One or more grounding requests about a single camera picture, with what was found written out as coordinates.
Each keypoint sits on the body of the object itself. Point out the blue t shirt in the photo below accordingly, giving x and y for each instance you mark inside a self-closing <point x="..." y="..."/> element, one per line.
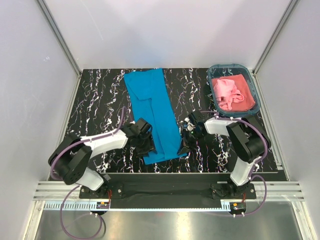
<point x="149" y="100"/>

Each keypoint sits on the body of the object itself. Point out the aluminium front rail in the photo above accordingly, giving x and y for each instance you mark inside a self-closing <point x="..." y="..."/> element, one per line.
<point x="274" y="190"/>

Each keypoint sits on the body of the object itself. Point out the right small circuit board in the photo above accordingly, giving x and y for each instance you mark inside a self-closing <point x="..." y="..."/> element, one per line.
<point x="238" y="206"/>

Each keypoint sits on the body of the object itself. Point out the aluminium frame post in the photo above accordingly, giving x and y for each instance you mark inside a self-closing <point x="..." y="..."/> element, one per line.
<point x="58" y="35"/>
<point x="276" y="33"/>

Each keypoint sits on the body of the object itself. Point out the left aluminium frame post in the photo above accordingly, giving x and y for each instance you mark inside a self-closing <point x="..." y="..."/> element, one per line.
<point x="58" y="35"/>

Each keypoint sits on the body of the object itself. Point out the small circuit board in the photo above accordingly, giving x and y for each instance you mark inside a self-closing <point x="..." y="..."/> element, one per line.
<point x="238" y="206"/>
<point x="104" y="205"/>

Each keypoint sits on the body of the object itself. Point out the right aluminium frame post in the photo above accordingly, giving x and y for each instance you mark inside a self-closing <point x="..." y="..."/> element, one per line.
<point x="276" y="33"/>

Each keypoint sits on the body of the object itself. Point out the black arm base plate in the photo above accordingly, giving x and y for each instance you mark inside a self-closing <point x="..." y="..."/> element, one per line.
<point x="217" y="186"/>

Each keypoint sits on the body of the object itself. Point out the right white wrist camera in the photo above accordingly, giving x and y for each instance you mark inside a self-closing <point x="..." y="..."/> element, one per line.
<point x="188" y="125"/>

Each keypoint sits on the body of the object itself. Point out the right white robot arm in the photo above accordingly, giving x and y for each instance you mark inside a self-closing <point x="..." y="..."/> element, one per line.
<point x="250" y="142"/>

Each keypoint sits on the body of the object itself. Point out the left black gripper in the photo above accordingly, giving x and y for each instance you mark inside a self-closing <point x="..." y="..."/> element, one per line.
<point x="142" y="152"/>

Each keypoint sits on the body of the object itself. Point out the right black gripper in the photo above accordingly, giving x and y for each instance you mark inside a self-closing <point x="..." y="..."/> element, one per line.
<point x="187" y="143"/>

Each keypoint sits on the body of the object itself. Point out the light pink t shirt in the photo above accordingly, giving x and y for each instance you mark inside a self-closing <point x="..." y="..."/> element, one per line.
<point x="227" y="93"/>

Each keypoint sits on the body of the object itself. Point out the left small circuit board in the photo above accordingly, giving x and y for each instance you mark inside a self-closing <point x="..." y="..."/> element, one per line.
<point x="104" y="205"/>

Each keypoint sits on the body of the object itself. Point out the white slotted cable duct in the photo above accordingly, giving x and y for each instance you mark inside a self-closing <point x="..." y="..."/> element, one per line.
<point x="214" y="206"/>

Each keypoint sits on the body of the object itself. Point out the teal transparent plastic bin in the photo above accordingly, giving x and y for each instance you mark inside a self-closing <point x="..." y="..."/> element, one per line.
<point x="219" y="70"/>

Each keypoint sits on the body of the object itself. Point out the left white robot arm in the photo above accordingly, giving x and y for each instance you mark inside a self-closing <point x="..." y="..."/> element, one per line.
<point x="69" y="162"/>

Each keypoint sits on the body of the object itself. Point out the salmon pink folded t shirt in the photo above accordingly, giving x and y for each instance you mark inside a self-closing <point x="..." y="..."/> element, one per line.
<point x="243" y="87"/>

